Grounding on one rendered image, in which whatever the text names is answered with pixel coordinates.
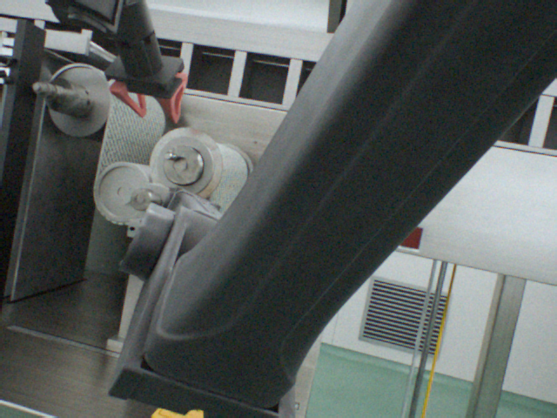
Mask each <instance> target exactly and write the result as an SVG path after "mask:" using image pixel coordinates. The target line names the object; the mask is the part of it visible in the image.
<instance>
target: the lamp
mask: <svg viewBox="0 0 557 418"><path fill-rule="evenodd" d="M421 233H422V229H419V228H415V229H414V230H413V231H412V232H411V233H410V235H409V236H408V237H407V238H406V239H405V240H404V241H403V242H402V243H401V245H402V246H410V247H415V248H419V241H420V237H421Z"/></svg>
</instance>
